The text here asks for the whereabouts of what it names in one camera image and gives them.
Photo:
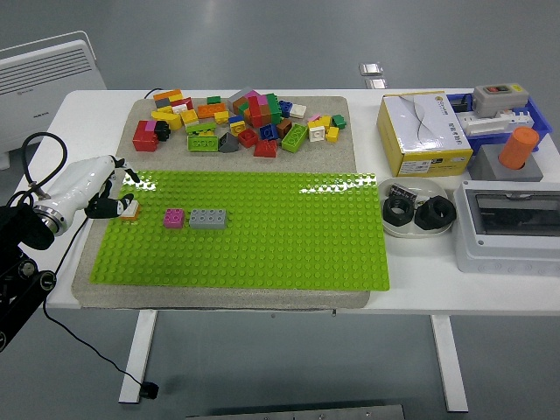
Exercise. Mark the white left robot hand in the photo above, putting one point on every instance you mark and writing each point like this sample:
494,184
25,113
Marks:
83,179

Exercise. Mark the large red brick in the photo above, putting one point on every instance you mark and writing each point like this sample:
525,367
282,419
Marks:
144,139

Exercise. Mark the black brick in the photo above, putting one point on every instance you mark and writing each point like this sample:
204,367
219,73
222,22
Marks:
162,130

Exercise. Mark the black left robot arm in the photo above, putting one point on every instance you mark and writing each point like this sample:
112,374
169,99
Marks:
26,229

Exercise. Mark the pink square brick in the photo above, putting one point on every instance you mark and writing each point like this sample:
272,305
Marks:
173,219

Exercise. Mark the large yellow brick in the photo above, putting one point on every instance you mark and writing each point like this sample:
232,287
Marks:
166,117

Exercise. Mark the small grey brick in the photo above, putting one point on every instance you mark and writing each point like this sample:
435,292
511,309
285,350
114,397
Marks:
163,102

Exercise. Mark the orange flat brick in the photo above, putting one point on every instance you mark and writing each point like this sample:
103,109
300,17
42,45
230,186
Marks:
167,94

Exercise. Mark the lime long hollow brick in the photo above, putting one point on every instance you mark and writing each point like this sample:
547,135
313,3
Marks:
202,143

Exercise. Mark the yellow square brick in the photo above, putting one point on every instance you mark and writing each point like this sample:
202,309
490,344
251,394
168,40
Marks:
221,117
191,117

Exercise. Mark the red and white brick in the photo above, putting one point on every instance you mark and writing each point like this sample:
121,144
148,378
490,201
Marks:
183,102

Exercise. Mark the lime flat brick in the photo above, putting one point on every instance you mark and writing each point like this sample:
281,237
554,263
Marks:
199,128

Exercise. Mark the grey long brick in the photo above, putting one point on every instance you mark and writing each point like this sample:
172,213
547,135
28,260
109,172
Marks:
208,219

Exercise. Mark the orange long brick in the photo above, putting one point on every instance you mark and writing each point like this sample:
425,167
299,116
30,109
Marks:
212,110

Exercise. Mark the grey slope brick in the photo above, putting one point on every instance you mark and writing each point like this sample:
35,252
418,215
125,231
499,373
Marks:
228,143

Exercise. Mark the small dark green brick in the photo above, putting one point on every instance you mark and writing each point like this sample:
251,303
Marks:
214,100

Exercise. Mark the yellow brick with blue plate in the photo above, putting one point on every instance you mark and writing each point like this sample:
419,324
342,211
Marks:
238,128

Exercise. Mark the red square brick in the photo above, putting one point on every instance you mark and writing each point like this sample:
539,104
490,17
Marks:
247,137

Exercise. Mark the large grey roof brick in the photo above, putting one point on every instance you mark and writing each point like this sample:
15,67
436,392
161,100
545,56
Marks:
240,95

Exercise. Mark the tall red brick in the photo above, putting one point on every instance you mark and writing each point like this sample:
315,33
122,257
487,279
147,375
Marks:
254,111

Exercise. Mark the red slope brick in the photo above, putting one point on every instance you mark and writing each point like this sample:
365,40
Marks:
265,149

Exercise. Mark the green studded baseplate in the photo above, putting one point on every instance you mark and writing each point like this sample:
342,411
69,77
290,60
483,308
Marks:
262,236

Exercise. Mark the blue square brick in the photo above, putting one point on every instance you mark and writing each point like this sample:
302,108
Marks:
268,131

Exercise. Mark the pink plate brick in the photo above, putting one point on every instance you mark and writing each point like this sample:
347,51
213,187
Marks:
261,100

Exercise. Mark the tall green brick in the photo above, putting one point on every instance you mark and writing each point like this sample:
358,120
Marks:
274,107

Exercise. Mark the brown square brick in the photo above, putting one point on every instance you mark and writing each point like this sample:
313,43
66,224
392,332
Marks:
284,128

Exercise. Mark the small blue brick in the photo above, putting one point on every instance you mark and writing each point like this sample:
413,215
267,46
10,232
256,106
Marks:
285,107

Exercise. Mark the white brick with yellow plate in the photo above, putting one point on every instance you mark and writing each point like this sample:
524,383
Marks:
316,133

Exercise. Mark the yellow small brick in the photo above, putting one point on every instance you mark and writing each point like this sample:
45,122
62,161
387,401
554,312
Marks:
332,134
325,121

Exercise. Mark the dark green square brick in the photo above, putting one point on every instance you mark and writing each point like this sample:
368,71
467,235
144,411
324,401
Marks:
339,121

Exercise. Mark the white panel heater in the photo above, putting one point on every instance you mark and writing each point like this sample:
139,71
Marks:
44,87

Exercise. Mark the white table leg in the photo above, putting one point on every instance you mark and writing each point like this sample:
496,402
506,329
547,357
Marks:
137,350
450,363

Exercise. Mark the grey-brown table mat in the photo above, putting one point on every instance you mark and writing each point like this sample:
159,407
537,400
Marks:
306,159

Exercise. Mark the pink thin plate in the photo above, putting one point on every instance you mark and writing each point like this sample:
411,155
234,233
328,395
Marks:
314,117

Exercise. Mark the silver floor socket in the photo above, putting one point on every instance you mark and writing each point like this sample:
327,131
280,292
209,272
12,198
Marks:
371,69
376,83

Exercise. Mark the black hex nut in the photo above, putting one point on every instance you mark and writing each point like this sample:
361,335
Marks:
397,212
435,214

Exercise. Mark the grey metal plate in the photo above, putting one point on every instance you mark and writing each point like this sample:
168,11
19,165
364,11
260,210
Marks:
297,412

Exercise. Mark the small black circuit board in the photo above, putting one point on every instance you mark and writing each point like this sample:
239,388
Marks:
401,191

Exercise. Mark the yellow and white cardboard box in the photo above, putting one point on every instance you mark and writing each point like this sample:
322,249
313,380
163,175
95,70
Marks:
420,131

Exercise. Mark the white oval dish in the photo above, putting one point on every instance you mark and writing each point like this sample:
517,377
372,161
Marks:
431,188

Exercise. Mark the black part in tray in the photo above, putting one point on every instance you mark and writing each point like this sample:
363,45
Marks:
460,105

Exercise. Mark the grey square block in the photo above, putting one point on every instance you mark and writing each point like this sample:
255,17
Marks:
485,166

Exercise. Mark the white terminal block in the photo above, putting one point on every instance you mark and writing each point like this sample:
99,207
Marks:
485,124

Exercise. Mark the orange cylinder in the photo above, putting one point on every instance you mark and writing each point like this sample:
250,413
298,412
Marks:
518,146

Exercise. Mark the blue plastic tray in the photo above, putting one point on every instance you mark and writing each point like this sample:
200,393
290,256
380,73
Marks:
540,122

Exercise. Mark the grey push-button switch box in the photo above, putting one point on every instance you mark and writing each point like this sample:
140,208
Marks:
499,100

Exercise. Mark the grey electrical enclosure box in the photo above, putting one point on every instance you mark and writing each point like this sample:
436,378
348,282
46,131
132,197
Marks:
503,249

